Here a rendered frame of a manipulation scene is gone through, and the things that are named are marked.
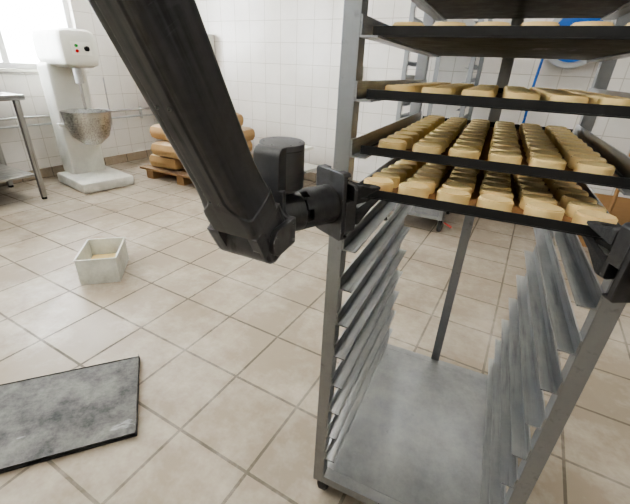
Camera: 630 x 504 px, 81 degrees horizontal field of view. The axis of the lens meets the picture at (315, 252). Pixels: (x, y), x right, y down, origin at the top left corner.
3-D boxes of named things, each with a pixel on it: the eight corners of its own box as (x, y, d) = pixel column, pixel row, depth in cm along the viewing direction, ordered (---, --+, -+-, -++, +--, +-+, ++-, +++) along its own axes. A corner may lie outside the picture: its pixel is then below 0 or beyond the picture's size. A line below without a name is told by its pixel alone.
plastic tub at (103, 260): (92, 261, 237) (87, 239, 230) (130, 258, 242) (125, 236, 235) (79, 285, 211) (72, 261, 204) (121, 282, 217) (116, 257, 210)
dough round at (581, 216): (578, 220, 55) (583, 207, 54) (618, 230, 51) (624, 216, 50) (564, 224, 52) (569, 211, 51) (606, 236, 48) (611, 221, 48)
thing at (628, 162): (649, 198, 49) (659, 176, 47) (623, 195, 50) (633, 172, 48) (574, 135, 101) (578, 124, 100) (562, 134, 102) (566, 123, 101)
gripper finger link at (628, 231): (556, 249, 51) (610, 286, 42) (575, 199, 47) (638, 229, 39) (602, 248, 51) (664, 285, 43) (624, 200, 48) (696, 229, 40)
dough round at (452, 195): (472, 204, 59) (475, 192, 58) (461, 210, 55) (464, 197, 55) (442, 197, 62) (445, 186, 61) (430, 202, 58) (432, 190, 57)
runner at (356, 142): (365, 159, 63) (366, 141, 61) (349, 157, 64) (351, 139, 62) (428, 122, 115) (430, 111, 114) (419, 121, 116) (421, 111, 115)
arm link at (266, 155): (213, 244, 46) (273, 261, 43) (204, 151, 40) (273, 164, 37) (263, 211, 55) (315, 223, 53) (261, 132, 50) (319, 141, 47)
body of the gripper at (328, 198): (354, 172, 51) (310, 180, 47) (349, 239, 56) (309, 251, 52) (326, 162, 56) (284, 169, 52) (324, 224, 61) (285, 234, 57)
